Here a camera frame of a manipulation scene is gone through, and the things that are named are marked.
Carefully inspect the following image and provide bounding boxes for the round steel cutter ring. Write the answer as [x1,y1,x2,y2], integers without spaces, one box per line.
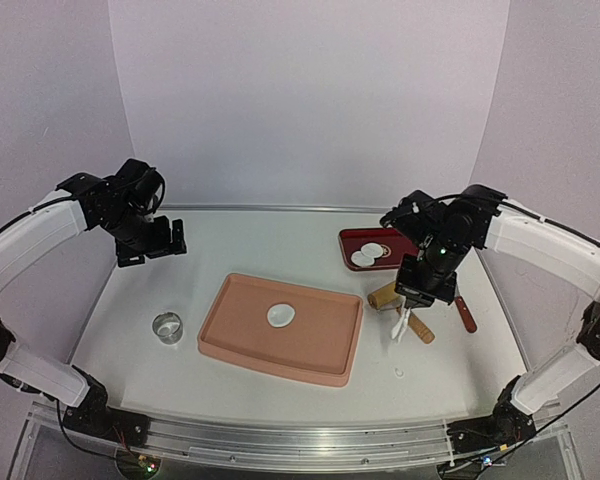
[152,312,185,346]

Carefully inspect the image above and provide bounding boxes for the flat white dumpling wrapper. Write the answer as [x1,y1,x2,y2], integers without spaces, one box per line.
[360,242,384,258]

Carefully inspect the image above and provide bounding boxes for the wooden rolling pin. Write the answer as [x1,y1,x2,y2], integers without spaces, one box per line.
[367,282,435,345]

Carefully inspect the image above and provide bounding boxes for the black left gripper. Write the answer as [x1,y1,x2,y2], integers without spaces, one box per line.
[99,204,186,268]

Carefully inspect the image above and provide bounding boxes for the white dough piece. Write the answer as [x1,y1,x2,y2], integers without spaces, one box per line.
[390,306,411,343]

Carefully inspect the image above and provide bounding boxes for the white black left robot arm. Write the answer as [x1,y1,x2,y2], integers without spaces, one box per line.
[0,159,187,447]

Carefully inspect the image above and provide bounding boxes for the pink plastic tray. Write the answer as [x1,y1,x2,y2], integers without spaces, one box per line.
[197,273,363,388]

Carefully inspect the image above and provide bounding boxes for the dark red square tray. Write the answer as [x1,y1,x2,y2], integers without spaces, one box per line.
[338,228,418,272]

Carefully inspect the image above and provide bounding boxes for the round cut dough wrapper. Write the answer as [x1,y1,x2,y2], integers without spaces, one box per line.
[266,303,296,328]

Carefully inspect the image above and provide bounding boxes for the metal scraper red handle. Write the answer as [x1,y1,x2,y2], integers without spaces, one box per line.
[454,286,478,334]

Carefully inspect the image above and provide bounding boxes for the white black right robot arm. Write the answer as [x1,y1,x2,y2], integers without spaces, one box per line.
[380,184,600,454]

